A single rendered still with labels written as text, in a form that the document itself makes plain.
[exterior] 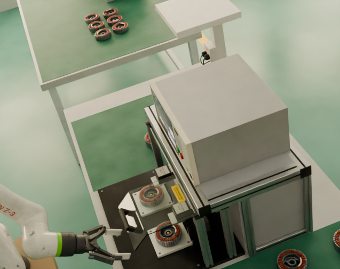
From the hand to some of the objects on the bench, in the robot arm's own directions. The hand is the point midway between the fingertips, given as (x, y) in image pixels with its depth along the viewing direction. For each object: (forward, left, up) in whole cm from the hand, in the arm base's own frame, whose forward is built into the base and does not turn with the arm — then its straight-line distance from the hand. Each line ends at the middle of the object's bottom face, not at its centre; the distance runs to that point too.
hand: (123, 244), depth 221 cm
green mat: (+29, -60, -10) cm, 68 cm away
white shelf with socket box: (+98, +83, -10) cm, 129 cm away
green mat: (+58, +66, -10) cm, 88 cm away
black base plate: (+22, +7, -10) cm, 26 cm away
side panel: (+53, -33, -10) cm, 63 cm away
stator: (+49, -45, -10) cm, 67 cm away
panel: (+46, +2, -8) cm, 47 cm away
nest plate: (+18, -4, -8) cm, 20 cm away
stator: (+18, -4, -6) cm, 20 cm away
